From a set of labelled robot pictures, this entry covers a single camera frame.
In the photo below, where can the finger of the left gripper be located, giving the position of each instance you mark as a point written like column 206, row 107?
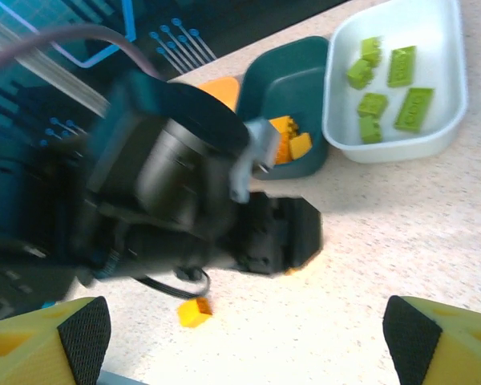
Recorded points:
column 304, row 232
column 262, row 236

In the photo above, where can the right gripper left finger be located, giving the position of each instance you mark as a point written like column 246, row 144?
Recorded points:
column 32, row 349

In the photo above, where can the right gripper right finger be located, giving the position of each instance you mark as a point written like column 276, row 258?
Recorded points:
column 457, row 349

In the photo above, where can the orange lego brick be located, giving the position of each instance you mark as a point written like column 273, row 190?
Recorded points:
column 294, row 271
column 192, row 314
column 284, row 124

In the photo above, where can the yellow lego brick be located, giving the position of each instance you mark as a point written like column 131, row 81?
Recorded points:
column 301, row 145

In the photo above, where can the small green lego brick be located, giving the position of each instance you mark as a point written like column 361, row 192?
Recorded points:
column 371, row 50
column 370, row 130
column 359, row 74
column 372, row 105

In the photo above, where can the long green lego brick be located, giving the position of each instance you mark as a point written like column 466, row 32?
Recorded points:
column 401, row 66
column 413, row 110

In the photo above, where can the orange plastic container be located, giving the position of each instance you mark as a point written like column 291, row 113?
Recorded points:
column 222, row 90

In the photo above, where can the teal plastic container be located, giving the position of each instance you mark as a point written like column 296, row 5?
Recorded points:
column 288, row 64

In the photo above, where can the white plastic container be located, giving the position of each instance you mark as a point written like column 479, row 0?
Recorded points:
column 433, row 48

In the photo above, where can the aluminium frame post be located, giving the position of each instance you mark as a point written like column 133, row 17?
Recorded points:
column 44, row 68

